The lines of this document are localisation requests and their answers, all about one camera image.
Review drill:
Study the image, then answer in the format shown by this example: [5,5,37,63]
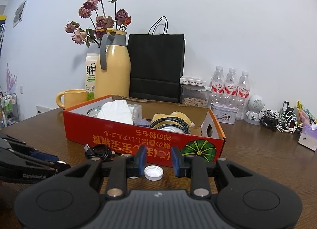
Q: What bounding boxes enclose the white ribbed bottle cap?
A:
[144,165,164,181]

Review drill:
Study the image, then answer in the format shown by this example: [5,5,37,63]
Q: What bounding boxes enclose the purple woven pouch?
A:
[135,119,151,127]

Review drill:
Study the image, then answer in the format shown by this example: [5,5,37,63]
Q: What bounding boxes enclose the black braided cable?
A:
[149,116,191,135]

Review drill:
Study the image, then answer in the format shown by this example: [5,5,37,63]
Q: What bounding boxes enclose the yellow white plush sheep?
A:
[150,112,195,134]

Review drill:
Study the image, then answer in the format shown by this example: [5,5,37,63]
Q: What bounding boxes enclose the white cloth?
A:
[97,100,133,125]

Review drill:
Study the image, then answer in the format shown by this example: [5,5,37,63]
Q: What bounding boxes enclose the white plastic jar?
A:
[128,104,142,124]

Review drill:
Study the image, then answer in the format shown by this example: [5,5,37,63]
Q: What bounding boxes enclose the red cardboard box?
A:
[63,95,226,166]

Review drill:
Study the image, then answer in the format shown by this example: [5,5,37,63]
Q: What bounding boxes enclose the white tin box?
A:
[211,103,238,124]

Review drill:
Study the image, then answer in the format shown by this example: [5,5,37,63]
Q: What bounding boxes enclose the clear snack container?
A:
[180,84,210,107]

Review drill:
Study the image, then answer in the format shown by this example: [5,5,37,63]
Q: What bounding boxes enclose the middle water bottle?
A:
[223,68,238,106]

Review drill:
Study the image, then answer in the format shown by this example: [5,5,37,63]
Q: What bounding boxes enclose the water bottle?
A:
[236,71,250,120]
[210,66,225,104]
[223,68,238,106]

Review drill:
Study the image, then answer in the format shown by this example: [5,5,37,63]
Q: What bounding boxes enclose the yellow ceramic mug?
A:
[55,89,88,108]

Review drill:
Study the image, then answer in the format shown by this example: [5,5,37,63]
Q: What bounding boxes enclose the left water bottle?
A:
[210,66,225,104]

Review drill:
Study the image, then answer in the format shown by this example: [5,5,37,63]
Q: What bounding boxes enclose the right water bottle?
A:
[236,71,250,120]

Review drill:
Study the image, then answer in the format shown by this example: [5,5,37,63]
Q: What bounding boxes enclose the white flat box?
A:
[180,77,206,87]

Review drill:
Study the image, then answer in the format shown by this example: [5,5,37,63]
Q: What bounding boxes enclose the white toy robot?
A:
[244,95,265,125]

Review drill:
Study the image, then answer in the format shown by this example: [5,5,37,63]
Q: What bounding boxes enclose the yellow thermos jug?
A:
[95,28,131,98]

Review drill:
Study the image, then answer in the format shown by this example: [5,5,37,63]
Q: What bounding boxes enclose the white milk carton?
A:
[84,53,99,100]

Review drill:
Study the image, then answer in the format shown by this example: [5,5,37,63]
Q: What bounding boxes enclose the black paper shopping bag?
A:
[127,16,185,103]

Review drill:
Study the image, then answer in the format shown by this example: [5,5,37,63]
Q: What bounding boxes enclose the purple tissue box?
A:
[298,124,317,151]

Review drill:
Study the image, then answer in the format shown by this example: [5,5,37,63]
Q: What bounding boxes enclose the colourful snack packets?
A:
[297,101,316,126]

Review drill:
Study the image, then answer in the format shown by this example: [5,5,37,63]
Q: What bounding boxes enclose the dried pink rose bouquet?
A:
[64,0,132,47]

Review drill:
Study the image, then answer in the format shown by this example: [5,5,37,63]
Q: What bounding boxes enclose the small black usb cable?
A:
[83,143,116,163]

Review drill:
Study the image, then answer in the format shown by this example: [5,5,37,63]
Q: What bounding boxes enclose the wire shelf rack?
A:
[0,93,20,129]

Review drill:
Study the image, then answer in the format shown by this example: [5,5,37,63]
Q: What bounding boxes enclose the tangled charger cables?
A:
[258,100,303,134]

